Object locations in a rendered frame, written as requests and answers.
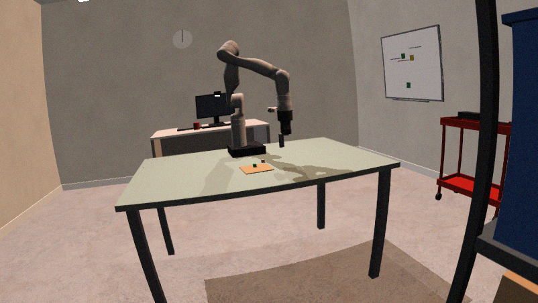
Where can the orange square mat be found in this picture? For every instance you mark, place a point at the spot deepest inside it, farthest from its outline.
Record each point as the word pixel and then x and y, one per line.
pixel 260 168

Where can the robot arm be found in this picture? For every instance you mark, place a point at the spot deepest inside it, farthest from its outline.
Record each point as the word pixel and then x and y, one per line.
pixel 229 53

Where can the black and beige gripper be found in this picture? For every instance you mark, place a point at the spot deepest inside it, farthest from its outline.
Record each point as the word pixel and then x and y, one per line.
pixel 284 114

